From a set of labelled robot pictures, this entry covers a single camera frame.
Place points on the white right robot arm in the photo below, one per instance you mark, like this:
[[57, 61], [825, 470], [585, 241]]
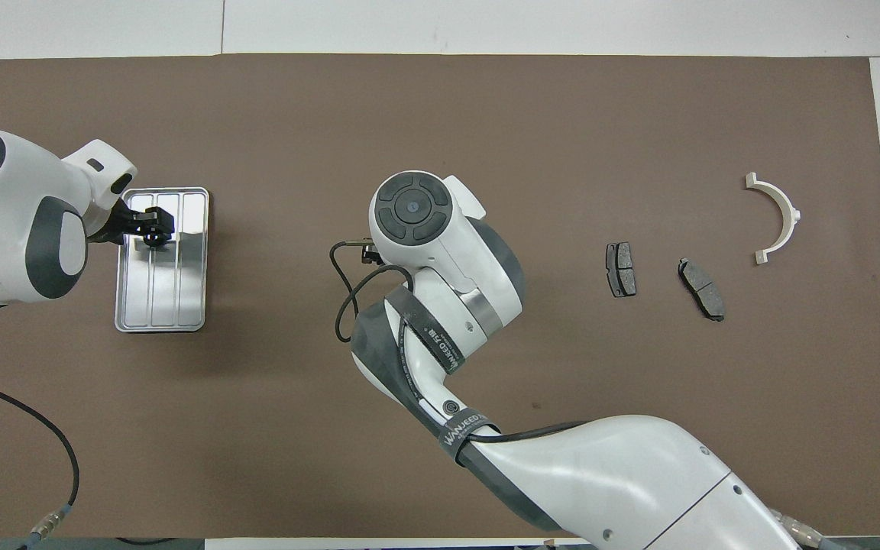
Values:
[[638, 473]]

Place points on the brown table mat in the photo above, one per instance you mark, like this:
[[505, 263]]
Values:
[[440, 114]]

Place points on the white curved plastic bracket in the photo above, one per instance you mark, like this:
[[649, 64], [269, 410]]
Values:
[[785, 206]]

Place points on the large black bearing gear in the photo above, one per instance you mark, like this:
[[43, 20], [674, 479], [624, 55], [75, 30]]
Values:
[[155, 240]]

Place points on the rectangular dark brake pad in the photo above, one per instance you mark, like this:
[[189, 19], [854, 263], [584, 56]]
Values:
[[621, 270]]

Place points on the curved dark brake pad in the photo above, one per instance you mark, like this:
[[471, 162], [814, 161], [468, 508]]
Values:
[[702, 290]]

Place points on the silver metal tray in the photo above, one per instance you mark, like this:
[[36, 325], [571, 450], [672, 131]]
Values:
[[180, 298]]

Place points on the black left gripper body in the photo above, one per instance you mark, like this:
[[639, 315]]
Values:
[[123, 225]]

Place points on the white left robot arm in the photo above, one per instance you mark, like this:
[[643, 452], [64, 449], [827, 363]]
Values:
[[12, 198]]

